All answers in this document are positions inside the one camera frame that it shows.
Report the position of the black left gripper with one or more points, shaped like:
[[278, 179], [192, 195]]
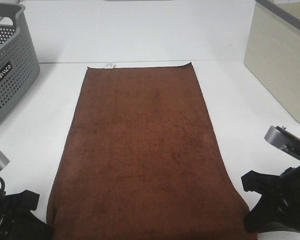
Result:
[[29, 227]]

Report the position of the brown towel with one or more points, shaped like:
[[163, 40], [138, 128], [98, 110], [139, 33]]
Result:
[[141, 162]]

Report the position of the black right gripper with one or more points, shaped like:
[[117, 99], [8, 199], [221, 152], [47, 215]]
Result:
[[278, 209]]

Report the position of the beige plastic bin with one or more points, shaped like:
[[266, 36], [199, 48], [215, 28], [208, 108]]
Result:
[[273, 51]]

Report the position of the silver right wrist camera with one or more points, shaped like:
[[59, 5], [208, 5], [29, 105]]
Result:
[[283, 140]]

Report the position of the grey perforated plastic basket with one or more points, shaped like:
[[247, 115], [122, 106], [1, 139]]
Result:
[[19, 66]]

